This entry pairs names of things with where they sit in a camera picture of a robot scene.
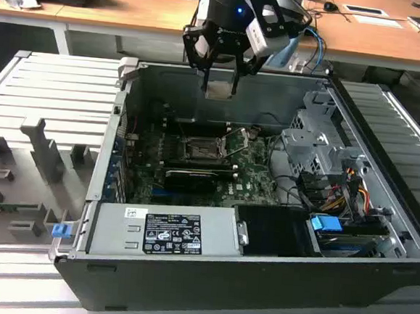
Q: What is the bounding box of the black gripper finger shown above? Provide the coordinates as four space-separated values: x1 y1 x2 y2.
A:
178 18 221 93
231 44 268 96

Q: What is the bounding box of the square silver CPU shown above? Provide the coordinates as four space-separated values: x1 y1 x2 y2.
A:
204 82 234 102

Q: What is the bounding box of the thin metal locking lever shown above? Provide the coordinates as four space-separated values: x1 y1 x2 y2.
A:
176 120 192 144

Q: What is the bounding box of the black CPU socket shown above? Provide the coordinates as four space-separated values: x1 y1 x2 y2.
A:
178 132 234 165

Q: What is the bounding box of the wooden office desk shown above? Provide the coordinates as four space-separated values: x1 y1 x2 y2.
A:
0 0 420 75

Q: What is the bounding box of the silver metal drive cage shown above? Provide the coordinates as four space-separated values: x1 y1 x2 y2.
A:
276 88 374 187

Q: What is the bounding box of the black installed RAM module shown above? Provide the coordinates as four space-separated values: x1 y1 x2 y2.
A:
163 156 233 177

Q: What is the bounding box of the green motherboard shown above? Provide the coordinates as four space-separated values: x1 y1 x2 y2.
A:
118 115 288 215

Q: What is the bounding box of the black graphics card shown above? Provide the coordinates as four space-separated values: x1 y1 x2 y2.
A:
162 167 220 195

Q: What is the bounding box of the white paper sheet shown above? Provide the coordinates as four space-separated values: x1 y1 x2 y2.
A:
350 13 404 30

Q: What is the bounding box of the hard disk in blue carrier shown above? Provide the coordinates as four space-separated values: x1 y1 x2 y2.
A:
304 212 394 262

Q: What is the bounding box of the silver power supply unit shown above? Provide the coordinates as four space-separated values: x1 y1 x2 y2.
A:
85 197 247 268

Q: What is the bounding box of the grey parts rack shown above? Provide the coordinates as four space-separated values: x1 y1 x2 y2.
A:
0 114 94 253

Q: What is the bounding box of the small blue plastic clip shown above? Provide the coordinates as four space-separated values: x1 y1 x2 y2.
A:
51 223 72 241

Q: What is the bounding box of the black open PC case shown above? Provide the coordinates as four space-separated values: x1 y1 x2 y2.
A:
49 54 420 314

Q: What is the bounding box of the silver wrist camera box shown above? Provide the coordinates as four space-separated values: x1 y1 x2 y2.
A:
244 15 293 59

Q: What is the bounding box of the grey case latch bracket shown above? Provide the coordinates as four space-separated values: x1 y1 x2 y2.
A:
116 55 141 83

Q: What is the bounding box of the blue cable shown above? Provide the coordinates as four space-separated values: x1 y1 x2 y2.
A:
299 25 329 72

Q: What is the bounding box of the coloured power wire bundle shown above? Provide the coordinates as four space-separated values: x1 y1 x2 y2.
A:
320 165 376 218

